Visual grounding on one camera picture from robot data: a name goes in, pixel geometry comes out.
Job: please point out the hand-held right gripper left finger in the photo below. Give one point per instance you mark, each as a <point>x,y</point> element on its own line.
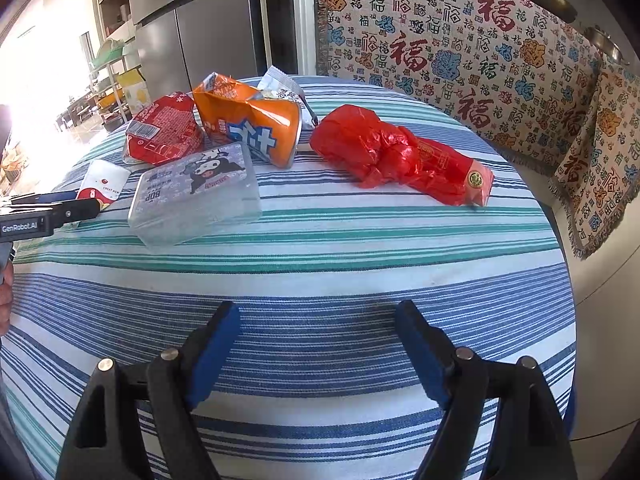
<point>212,355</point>

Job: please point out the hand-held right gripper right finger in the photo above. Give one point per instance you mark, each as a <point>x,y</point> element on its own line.
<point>422,355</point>

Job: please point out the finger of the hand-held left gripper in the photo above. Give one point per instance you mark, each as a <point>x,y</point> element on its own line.
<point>75,211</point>
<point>32,198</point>

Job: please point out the white packet with red print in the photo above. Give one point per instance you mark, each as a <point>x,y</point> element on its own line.
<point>107,180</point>

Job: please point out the red snack packet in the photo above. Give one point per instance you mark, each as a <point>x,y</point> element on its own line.
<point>160,130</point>

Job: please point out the orange snack bag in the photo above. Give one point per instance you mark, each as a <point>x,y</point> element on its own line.
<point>260,125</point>

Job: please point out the red plastic bag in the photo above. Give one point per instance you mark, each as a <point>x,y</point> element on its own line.
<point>390,150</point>

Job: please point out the silver white wrapper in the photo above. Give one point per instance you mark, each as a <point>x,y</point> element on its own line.
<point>277,82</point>

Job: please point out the person's left hand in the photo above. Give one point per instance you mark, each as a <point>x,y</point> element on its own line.
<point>5,310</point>

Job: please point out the blue green striped tablecloth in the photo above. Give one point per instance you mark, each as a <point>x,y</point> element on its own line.
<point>300,270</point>

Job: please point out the yellow white cardboard box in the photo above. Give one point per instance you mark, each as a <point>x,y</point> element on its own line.
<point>134,92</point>

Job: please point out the white rack with basins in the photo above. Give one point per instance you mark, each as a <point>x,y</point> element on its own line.
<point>112,60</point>

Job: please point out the white counter cabinet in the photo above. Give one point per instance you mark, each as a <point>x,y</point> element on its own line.
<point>605,335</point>

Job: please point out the grey refrigerator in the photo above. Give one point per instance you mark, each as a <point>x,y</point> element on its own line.
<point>210,25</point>

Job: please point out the small printed blanket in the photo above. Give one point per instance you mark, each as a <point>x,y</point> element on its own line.
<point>600,160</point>

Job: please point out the large printed blanket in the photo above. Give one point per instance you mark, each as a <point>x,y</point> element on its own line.
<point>450,35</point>

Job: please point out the steel pot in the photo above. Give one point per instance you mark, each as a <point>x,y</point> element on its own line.
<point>607,45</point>

